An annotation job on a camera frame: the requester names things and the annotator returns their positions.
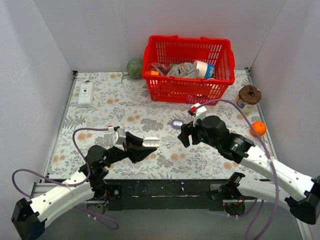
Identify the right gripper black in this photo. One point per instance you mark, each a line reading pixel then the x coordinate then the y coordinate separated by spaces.
pixel 191 132

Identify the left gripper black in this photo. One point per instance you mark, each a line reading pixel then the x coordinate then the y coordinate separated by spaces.
pixel 128 145

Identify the white earbud charging case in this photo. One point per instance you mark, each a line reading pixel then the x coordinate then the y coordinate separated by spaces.
pixel 151 142

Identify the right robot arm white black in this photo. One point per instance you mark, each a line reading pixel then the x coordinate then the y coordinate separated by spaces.
pixel 294 191

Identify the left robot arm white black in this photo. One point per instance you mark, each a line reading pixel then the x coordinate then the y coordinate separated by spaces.
pixel 31 217

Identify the purple earbud charging case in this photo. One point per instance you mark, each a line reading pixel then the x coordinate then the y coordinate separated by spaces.
pixel 177 123

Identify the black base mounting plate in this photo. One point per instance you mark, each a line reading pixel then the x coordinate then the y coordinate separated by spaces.
pixel 160 194

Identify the grey printed snack pouch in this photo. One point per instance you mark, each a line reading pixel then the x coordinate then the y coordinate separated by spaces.
pixel 183 70

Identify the red plastic shopping basket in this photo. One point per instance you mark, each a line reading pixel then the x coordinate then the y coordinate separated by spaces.
pixel 171 50

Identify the blue white paper roll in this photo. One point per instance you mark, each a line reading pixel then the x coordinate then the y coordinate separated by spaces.
pixel 204 70

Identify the white rectangular device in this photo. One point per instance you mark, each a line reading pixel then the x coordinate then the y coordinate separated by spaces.
pixel 86 95

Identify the brown lidded jar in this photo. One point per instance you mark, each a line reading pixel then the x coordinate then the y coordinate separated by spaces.
pixel 248 97

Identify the orange fruit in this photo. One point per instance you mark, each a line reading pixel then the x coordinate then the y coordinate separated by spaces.
pixel 258 127

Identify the dark red snack packet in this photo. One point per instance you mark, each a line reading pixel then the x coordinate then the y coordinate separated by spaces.
pixel 162 69

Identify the small orange item in basket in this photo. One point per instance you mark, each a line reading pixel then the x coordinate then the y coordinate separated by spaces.
pixel 152 73

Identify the green round melon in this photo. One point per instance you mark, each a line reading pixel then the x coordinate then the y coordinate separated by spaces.
pixel 134 68

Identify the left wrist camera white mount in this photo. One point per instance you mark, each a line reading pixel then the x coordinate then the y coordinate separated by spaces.
pixel 118 137

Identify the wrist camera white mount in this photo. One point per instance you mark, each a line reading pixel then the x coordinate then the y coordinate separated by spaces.
pixel 197 113
pixel 118 137

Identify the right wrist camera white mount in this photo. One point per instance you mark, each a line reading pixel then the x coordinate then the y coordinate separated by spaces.
pixel 197 113

